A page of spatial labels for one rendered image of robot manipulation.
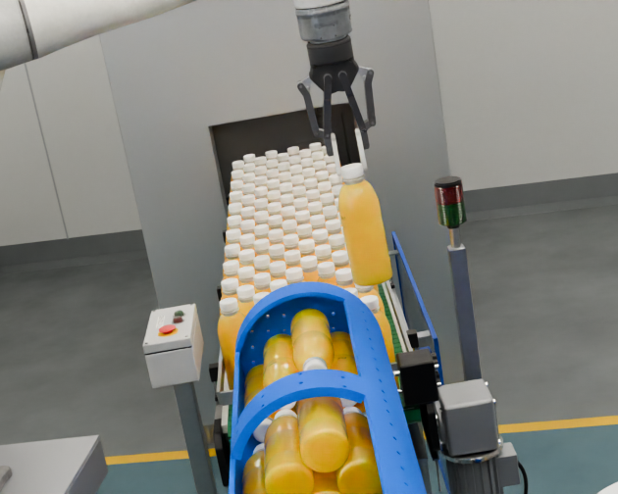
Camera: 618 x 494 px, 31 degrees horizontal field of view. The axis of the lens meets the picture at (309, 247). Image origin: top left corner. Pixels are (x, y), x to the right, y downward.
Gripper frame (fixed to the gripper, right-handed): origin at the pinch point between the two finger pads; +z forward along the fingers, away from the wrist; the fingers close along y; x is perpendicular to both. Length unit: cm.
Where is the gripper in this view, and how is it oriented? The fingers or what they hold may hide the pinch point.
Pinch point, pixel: (348, 153)
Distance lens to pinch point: 192.7
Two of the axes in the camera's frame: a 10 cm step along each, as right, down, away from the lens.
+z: 1.8, 9.2, 3.5
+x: -0.4, -3.4, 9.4
